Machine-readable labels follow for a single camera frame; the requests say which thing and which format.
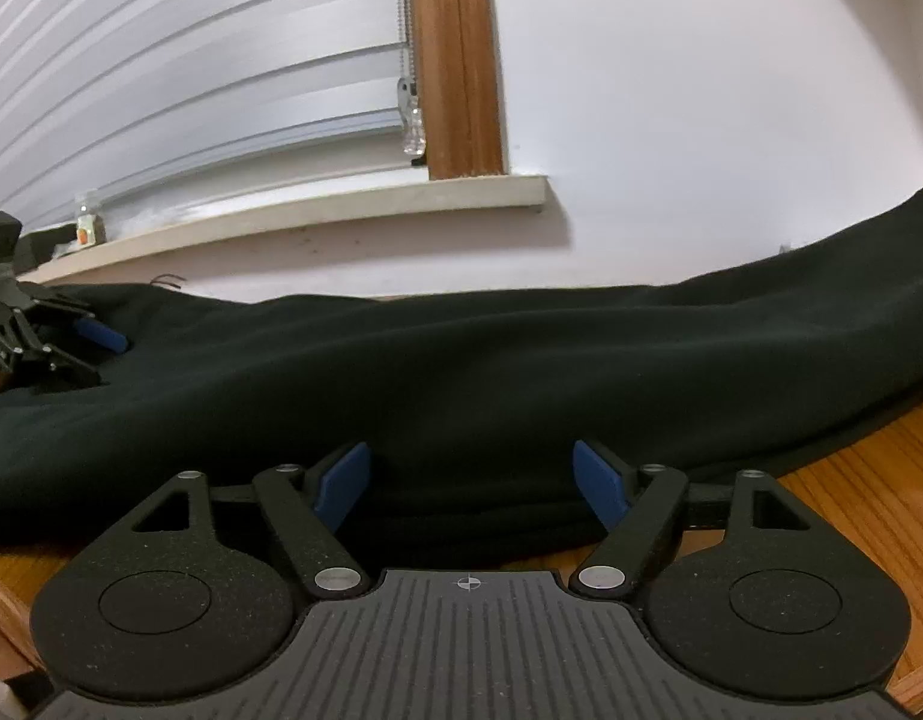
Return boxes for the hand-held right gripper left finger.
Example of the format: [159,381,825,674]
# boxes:
[130,439,374,602]

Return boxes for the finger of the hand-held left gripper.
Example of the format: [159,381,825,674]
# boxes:
[17,283,130,355]
[16,343,104,394]

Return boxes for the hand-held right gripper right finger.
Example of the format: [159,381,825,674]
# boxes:
[568,437,813,604]

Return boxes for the black pants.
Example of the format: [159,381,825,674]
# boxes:
[0,187,923,572]

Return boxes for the black box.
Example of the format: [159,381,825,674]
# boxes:
[17,228,67,265]

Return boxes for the small clear bottle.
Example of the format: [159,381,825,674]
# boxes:
[74,190,107,246]

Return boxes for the beige window sill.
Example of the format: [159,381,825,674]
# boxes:
[15,174,551,285]

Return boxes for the grey window blind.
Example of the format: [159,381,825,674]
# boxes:
[0,0,415,231]

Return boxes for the blind bead chain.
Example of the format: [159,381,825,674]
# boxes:
[393,0,430,167]

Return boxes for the wooden window frame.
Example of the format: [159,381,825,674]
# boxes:
[404,0,506,182]

